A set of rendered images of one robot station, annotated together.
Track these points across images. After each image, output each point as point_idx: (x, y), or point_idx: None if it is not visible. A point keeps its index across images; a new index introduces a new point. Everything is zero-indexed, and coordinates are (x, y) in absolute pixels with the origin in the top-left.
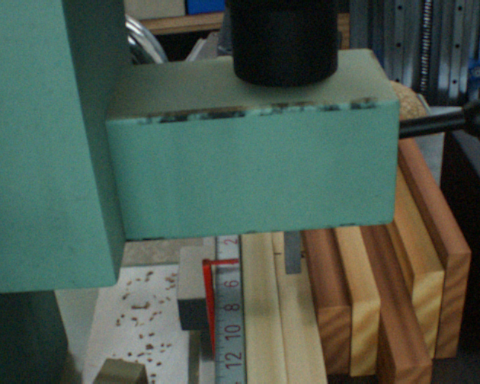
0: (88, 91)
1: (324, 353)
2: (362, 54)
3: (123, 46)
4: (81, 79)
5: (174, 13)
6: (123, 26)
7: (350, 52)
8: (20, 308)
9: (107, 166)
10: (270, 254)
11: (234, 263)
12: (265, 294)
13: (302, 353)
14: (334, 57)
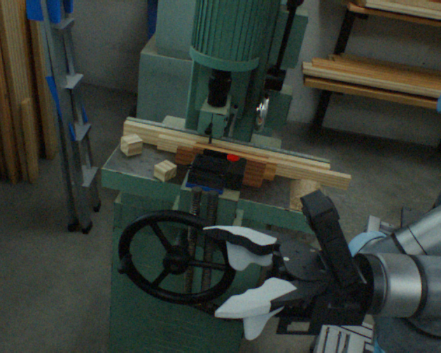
0: (203, 81)
1: None
2: (222, 113)
3: (236, 93)
4: (201, 78)
5: None
6: (241, 92)
7: (223, 112)
8: (227, 130)
9: (204, 95)
10: (216, 142)
11: None
12: (204, 139)
13: (189, 141)
14: (211, 102)
